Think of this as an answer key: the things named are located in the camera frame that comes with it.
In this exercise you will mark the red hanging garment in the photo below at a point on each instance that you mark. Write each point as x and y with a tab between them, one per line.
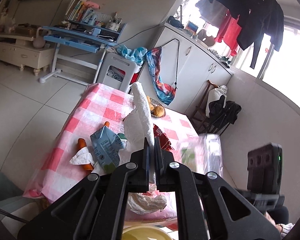
228	33

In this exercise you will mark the yellow mango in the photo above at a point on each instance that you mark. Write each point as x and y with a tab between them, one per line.
159	111
151	106

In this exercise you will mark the black jacket on chair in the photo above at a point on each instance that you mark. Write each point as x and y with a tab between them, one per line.
222	113

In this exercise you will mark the blue study desk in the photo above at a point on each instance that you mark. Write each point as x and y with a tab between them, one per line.
92	40

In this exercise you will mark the yellow mango right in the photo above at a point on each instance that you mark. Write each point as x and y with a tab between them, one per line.
159	111

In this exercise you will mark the yellow mango left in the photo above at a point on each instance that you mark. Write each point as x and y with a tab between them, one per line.
151	106

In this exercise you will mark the row of books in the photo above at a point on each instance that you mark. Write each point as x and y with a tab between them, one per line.
76	10

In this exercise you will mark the pink kettlebell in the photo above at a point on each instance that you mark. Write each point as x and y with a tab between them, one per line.
39	41

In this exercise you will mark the red white checkered tablecloth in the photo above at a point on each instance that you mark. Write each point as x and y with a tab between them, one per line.
62	167

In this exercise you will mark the white wall cabinet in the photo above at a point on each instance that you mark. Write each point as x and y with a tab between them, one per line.
191	64

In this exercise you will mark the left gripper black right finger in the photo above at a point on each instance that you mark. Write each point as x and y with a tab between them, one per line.
159	163

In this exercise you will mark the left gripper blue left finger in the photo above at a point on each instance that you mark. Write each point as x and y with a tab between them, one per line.
146	158

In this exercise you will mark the black tracker camera box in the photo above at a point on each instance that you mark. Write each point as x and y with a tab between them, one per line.
265	169

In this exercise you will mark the red snack bag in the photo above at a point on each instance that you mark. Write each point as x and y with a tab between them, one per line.
165	143

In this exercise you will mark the white tissue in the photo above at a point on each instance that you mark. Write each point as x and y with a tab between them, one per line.
142	204

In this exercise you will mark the yellow plastic basin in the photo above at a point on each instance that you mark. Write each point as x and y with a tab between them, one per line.
141	232

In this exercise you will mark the white pen holder cup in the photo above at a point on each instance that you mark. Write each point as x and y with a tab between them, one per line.
113	26

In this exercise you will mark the blue milk carton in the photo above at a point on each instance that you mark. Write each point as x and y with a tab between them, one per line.
106	145

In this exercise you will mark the long white paper wrapper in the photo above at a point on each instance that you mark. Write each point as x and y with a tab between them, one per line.
138	125

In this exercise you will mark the cream tv cabinet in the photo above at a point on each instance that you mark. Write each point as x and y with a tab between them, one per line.
19	51

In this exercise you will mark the light blue cloth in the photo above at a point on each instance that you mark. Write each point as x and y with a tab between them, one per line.
136	55

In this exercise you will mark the black hanging clothes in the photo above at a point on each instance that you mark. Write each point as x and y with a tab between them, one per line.
256	18

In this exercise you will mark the dark wooden folding chair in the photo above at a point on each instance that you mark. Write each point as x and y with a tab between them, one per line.
198	117

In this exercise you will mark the white plastic stool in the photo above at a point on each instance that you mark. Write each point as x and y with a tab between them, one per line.
117	72

